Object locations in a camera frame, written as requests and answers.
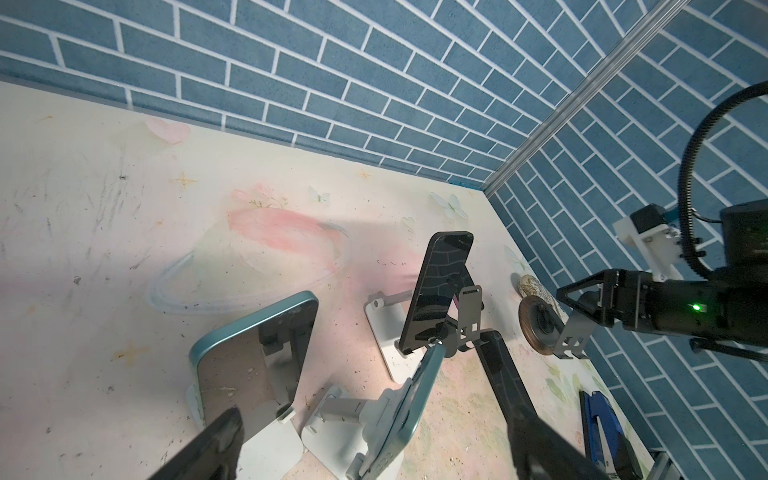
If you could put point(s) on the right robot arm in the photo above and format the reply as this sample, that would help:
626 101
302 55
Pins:
726 313

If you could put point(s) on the white stand far left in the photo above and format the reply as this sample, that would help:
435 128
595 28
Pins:
271 444

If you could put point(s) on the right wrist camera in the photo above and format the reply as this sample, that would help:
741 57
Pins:
653 232

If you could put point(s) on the teal phone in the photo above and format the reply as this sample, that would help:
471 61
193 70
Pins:
402 408
253 364

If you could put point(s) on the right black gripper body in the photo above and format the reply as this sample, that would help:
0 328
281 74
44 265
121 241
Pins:
601 300

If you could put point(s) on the white stand centre back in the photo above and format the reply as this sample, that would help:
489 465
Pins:
386 316

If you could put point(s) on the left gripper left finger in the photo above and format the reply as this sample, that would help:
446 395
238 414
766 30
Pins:
213 454

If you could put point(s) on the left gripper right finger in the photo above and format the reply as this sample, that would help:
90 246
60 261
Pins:
538 452

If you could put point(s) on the white stand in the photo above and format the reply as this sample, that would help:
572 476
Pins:
347 435
271 444
386 316

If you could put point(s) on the patterned oval case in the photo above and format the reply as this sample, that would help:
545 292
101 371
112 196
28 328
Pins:
529 285

